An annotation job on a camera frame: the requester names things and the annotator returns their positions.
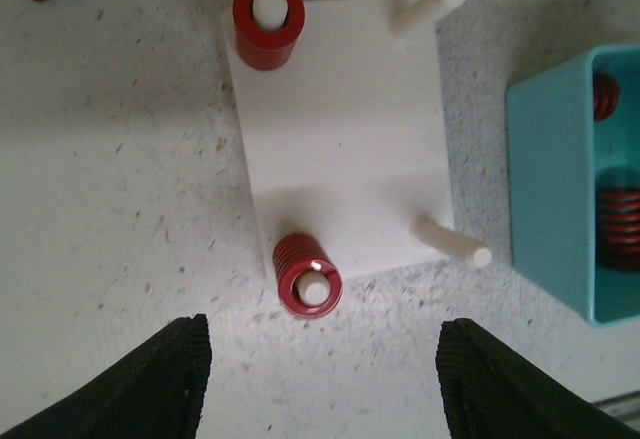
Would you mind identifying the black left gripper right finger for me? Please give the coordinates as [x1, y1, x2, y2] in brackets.
[435, 318, 639, 438]

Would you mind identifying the white peg base plate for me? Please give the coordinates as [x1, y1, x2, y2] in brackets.
[222, 0, 492, 278]

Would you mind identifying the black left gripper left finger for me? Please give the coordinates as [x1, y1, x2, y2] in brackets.
[1, 314, 211, 438]

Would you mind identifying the large red spring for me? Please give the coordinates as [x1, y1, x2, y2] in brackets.
[232, 0, 305, 71]
[272, 232, 343, 320]

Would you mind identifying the teal spring tray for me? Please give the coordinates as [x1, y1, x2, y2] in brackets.
[506, 44, 639, 326]

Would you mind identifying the small red spring in tray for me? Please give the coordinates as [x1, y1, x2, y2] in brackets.
[596, 187, 639, 272]

